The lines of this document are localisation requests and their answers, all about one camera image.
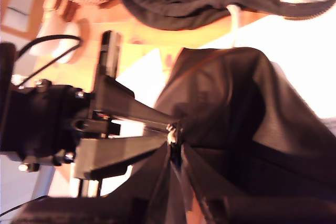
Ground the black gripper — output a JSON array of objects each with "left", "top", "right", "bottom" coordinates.
[{"left": 7, "top": 31, "right": 181, "bottom": 198}]

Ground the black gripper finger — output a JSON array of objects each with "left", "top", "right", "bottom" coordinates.
[
  {"left": 143, "top": 147, "right": 187, "bottom": 224},
  {"left": 182, "top": 148, "right": 232, "bottom": 224}
]

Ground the black zip bag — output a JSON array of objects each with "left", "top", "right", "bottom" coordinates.
[{"left": 104, "top": 47, "right": 336, "bottom": 224}]

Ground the white paper with black sticker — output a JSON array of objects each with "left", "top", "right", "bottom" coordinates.
[{"left": 0, "top": 48, "right": 170, "bottom": 201}]

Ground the white bottle with cap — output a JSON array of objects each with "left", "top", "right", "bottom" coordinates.
[{"left": 30, "top": 20, "right": 82, "bottom": 65}]

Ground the black hoodie with grey lining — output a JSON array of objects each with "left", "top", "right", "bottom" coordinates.
[{"left": 109, "top": 0, "right": 336, "bottom": 48}]

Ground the white printed paper sheet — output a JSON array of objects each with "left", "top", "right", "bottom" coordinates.
[{"left": 199, "top": 6, "right": 336, "bottom": 120}]

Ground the black cable loop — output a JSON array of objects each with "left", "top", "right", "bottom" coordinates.
[{"left": 15, "top": 34, "right": 82, "bottom": 88}]

